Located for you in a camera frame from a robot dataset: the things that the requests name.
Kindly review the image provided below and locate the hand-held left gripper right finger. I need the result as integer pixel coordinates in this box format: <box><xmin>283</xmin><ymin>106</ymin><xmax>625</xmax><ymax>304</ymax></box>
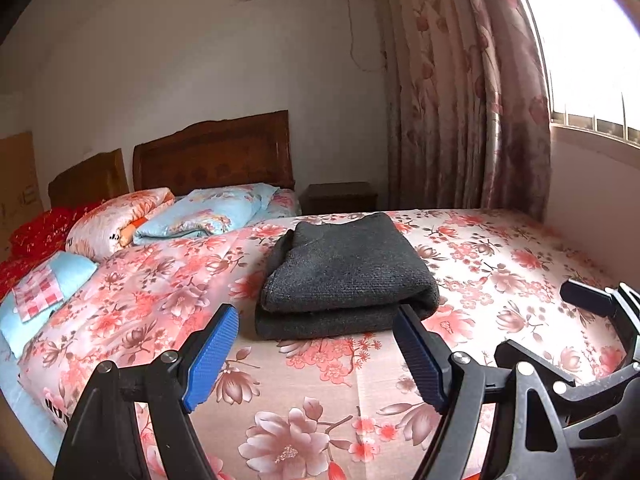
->
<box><xmin>392</xmin><ymin>304</ymin><xmax>576</xmax><ymax>480</ymax></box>

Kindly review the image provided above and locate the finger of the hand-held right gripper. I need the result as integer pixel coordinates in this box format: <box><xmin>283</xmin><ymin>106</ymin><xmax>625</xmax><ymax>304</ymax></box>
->
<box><xmin>559</xmin><ymin>279</ymin><xmax>640</xmax><ymax>361</ymax></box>
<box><xmin>494</xmin><ymin>341</ymin><xmax>640</xmax><ymax>461</ymax></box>

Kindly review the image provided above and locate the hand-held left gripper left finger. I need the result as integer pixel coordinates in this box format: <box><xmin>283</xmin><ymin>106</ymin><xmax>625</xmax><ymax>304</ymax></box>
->
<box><xmin>52</xmin><ymin>304</ymin><xmax>241</xmax><ymax>480</ymax></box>

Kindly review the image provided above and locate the grey knit sweater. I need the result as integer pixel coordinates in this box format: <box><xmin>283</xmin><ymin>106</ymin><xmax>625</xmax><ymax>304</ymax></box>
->
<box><xmin>254</xmin><ymin>211</ymin><xmax>441</xmax><ymax>341</ymax></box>

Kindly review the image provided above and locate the pink floral bedspread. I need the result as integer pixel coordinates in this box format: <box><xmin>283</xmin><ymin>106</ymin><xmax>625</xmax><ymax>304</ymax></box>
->
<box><xmin>17</xmin><ymin>207</ymin><xmax>631</xmax><ymax>480</ymax></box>

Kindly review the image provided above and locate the blue floral folded quilt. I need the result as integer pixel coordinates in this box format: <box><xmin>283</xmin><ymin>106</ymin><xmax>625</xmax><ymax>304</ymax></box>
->
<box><xmin>132</xmin><ymin>182</ymin><xmax>281</xmax><ymax>246</ymax></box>

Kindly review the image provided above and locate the light blue pillow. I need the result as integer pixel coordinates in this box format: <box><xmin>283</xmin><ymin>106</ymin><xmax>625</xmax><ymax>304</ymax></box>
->
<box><xmin>0</xmin><ymin>251</ymin><xmax>98</xmax><ymax>361</ymax></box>

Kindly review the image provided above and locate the pink floral folded quilt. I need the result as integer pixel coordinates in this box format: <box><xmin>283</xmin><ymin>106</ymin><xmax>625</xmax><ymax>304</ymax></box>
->
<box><xmin>66</xmin><ymin>187</ymin><xmax>176</xmax><ymax>261</ymax></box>

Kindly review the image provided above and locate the dark wooden nightstand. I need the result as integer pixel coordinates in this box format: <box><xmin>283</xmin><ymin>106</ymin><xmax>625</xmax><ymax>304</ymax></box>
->
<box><xmin>300</xmin><ymin>182</ymin><xmax>378</xmax><ymax>217</ymax></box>

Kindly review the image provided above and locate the pink checkered cloth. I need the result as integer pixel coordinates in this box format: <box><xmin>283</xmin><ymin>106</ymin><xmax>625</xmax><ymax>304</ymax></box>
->
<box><xmin>12</xmin><ymin>262</ymin><xmax>66</xmax><ymax>322</ymax></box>

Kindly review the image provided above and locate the light blue bed sheet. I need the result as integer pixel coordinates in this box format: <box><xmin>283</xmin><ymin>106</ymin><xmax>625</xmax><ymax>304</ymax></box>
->
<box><xmin>0</xmin><ymin>357</ymin><xmax>68</xmax><ymax>466</ymax></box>

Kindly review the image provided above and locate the large carved wooden headboard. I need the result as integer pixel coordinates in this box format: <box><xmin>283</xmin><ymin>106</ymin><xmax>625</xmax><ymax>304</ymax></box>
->
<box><xmin>132</xmin><ymin>110</ymin><xmax>296</xmax><ymax>198</ymax></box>

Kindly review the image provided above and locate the red patterned blanket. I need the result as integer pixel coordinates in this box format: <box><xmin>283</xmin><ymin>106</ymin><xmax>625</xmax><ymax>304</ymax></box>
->
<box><xmin>0</xmin><ymin>202</ymin><xmax>103</xmax><ymax>301</ymax></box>

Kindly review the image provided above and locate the small wooden headboard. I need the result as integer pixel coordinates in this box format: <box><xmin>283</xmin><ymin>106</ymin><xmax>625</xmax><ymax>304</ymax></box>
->
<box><xmin>48</xmin><ymin>148</ymin><xmax>131</xmax><ymax>209</ymax></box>

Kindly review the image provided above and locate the pink floral curtain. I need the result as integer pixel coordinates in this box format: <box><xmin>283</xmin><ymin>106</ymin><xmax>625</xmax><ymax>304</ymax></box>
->
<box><xmin>367</xmin><ymin>0</ymin><xmax>553</xmax><ymax>221</ymax></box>

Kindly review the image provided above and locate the barred window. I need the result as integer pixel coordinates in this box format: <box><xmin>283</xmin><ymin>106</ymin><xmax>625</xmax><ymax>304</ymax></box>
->
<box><xmin>500</xmin><ymin>0</ymin><xmax>640</xmax><ymax>148</ymax></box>

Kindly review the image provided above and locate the cardboard box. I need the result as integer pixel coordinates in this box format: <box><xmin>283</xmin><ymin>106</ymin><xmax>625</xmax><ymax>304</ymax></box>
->
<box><xmin>0</xmin><ymin>131</ymin><xmax>45</xmax><ymax>263</ymax></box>

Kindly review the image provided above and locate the air conditioner cable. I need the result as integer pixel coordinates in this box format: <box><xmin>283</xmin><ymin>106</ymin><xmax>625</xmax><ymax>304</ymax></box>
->
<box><xmin>345</xmin><ymin>0</ymin><xmax>388</xmax><ymax>73</ymax></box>

